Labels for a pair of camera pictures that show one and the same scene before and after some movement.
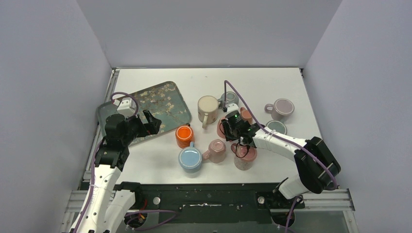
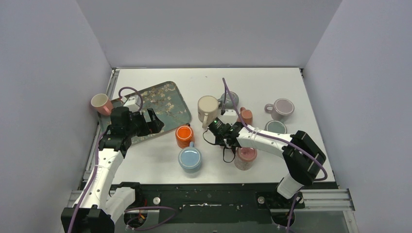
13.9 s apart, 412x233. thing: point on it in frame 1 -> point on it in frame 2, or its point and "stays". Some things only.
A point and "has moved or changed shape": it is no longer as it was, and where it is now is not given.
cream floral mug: x=208 y=107 stays
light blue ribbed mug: x=190 y=159 stays
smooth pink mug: x=219 y=128 has moved or changed shape
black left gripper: x=143 y=123 stays
